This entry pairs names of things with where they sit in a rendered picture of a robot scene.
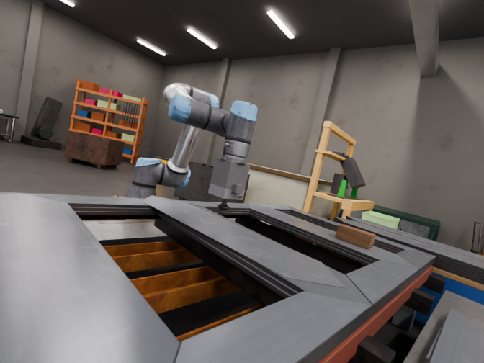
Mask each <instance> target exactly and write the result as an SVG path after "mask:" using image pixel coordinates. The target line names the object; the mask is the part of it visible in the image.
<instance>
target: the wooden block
mask: <svg viewBox="0 0 484 363"><path fill-rule="evenodd" d="M335 237H336V238H338V239H341V240H343V241H346V242H349V243H352V244H354V245H357V246H360V247H362V248H365V249H370V248H372V247H373V245H374V242H375V237H376V235H375V234H373V233H369V232H367V231H364V230H360V229H358V228H353V227H351V226H348V225H344V224H342V225H338V228H337V231H336V236H335Z"/></svg>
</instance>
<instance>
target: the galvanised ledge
mask: <svg viewBox="0 0 484 363"><path fill-rule="evenodd" d="M83 223H84V224H85V225H86V227H87V228H88V229H89V230H90V231H91V233H92V234H93V235H94V236H95V238H96V239H97V240H98V242H100V243H101V245H102V246H116V245H125V244H134V243H152V242H162V241H174V240H173V239H172V238H170V237H169V236H167V235H166V234H165V233H164V232H162V231H161V230H159V229H158V228H157V227H156V226H154V223H126V224H99V222H98V221H86V222H83Z"/></svg>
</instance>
